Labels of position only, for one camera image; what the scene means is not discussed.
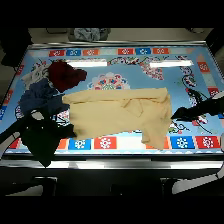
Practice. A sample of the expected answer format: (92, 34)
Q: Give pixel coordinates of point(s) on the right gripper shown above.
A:
(190, 112)

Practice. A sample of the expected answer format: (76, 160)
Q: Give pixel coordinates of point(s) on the yellow shirt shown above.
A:
(113, 116)

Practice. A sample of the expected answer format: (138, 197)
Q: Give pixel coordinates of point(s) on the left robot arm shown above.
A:
(10, 133)

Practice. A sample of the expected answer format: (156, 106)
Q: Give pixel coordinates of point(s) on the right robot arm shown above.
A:
(213, 103)

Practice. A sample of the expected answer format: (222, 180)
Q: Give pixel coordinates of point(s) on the heap of clothes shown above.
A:
(87, 33)

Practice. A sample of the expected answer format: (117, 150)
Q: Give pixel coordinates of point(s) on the red garment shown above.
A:
(65, 76)

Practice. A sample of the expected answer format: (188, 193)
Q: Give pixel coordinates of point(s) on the dark green garment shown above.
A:
(41, 140)

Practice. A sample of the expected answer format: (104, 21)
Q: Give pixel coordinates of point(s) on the blue garment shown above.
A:
(38, 96)

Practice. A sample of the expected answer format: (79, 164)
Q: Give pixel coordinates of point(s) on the silver frame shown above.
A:
(133, 164)

